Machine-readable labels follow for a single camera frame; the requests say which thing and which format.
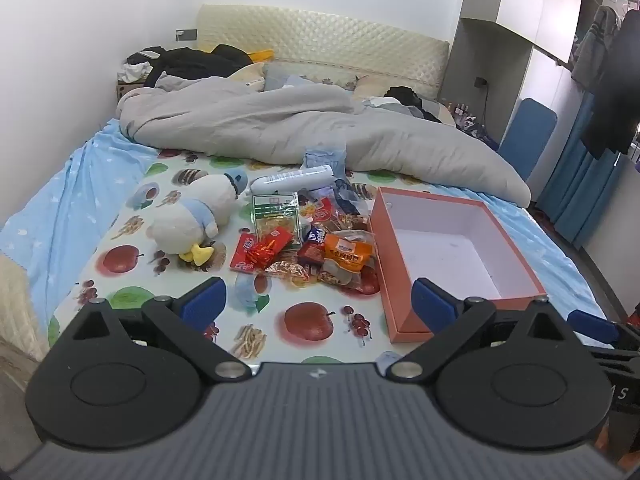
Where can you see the grey duvet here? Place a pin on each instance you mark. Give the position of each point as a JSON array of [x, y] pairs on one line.
[[300, 120]]

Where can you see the grey striped hanging jacket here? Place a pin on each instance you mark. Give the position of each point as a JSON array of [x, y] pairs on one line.
[[595, 45]]

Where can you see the black clothes pile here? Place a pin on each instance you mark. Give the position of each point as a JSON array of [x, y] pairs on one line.
[[195, 65]]

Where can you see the white striped clothes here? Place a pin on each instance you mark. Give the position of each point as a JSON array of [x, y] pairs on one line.
[[135, 72]]

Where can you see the dark red snack packet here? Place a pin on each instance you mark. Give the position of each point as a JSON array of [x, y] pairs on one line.
[[310, 255]]

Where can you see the dark blue foil bag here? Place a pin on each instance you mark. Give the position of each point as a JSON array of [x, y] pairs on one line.
[[345, 195]]

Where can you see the black garment on pillow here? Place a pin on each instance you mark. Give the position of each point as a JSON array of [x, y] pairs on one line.
[[407, 97]]

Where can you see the black hanging garment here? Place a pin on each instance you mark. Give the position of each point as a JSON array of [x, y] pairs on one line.
[[620, 110]]

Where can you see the light blue plastic bag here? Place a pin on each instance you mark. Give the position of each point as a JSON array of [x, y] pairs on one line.
[[325, 157]]

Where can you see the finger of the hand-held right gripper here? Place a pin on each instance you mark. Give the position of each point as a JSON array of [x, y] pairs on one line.
[[592, 324]]

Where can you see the fruit print mat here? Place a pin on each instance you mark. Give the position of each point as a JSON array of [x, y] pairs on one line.
[[290, 350]]

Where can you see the red rectangular snack packet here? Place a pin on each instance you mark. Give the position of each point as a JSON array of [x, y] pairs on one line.
[[277, 237]]

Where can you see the yellow cloth item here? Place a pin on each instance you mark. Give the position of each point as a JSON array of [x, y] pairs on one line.
[[261, 55]]

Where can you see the grey wall cabinet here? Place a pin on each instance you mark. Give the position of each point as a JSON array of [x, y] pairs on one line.
[[500, 45]]

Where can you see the green white snack packet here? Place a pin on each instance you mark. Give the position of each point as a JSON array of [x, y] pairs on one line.
[[275, 207]]

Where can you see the small red snack packet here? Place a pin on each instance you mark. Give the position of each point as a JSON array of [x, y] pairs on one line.
[[322, 210]]

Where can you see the orange snack packet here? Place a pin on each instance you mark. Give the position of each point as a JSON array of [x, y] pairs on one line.
[[345, 255]]

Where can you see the black wall charger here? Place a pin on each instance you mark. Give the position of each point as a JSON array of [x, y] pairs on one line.
[[481, 82]]

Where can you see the red label clear snack packet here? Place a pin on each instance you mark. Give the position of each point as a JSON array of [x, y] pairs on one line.
[[242, 255]]

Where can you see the blue chair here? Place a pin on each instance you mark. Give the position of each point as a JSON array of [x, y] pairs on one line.
[[527, 135]]

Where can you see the red shiny candy wrapper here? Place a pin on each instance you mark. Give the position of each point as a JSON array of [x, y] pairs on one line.
[[260, 257]]

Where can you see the blue curtain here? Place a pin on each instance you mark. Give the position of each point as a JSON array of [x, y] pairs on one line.
[[575, 180]]

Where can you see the orange cardboard box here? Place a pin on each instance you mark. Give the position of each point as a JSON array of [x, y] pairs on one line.
[[395, 285]]

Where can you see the clear brown snack packet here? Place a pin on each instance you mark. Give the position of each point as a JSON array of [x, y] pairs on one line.
[[350, 222]]

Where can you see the red bottle pack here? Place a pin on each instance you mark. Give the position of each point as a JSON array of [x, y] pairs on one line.
[[635, 315]]

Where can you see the wall socket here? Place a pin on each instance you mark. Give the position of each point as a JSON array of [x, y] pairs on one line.
[[186, 35]]

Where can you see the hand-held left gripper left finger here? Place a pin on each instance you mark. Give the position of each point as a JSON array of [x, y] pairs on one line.
[[202, 305]]

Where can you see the white plush duck toy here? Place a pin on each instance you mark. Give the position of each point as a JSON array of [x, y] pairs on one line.
[[190, 210]]

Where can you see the cream quilted headboard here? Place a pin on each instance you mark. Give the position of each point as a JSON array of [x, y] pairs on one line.
[[325, 40]]

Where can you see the blue floral pillow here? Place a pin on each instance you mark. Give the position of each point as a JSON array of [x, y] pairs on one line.
[[310, 77]]

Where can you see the small bottles cluster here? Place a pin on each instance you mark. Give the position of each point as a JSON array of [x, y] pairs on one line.
[[467, 115]]

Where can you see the pink pillow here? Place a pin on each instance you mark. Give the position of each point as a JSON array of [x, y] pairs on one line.
[[375, 90]]

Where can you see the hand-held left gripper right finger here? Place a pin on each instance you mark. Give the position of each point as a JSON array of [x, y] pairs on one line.
[[432, 305]]

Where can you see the cream blanket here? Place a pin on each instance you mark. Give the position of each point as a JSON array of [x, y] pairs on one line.
[[17, 300]]

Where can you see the light blue bedsheet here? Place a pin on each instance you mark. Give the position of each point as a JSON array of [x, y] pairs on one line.
[[60, 200]]

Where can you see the white spray bottle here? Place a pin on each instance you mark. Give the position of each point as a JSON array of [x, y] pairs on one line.
[[290, 181]]

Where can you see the blue white snack packet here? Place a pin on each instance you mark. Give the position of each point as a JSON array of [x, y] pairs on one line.
[[315, 235]]

